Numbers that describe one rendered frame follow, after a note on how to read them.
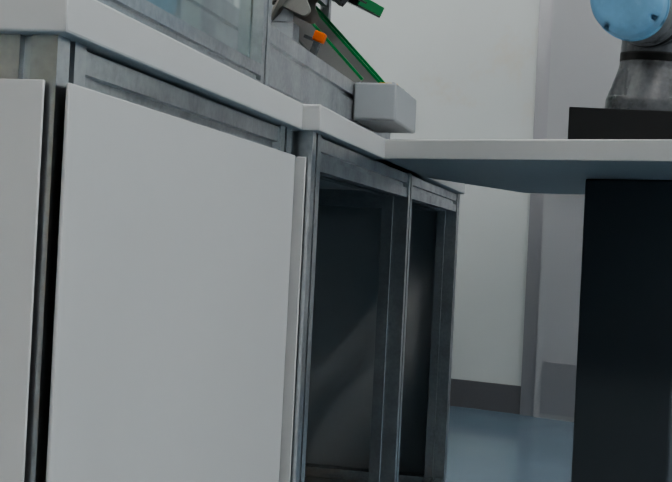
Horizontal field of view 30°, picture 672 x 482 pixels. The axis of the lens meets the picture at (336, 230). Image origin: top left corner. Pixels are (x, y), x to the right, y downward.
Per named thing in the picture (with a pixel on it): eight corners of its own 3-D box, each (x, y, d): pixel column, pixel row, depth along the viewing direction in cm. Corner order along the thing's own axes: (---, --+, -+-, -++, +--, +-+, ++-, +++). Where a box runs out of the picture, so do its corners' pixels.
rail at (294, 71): (389, 161, 231) (391, 103, 231) (260, 105, 144) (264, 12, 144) (360, 160, 232) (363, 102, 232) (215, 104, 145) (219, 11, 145)
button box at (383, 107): (415, 133, 215) (417, 98, 215) (395, 121, 194) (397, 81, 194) (375, 132, 216) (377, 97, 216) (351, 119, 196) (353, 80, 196)
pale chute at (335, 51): (370, 103, 248) (386, 87, 247) (346, 94, 236) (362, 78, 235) (286, 7, 256) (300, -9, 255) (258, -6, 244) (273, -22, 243)
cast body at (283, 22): (298, 43, 220) (300, 4, 220) (292, 39, 216) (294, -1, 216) (253, 42, 222) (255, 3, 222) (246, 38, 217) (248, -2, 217)
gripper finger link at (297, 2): (288, 31, 212) (325, -7, 213) (264, 8, 213) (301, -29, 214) (290, 37, 215) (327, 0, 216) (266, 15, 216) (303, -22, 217)
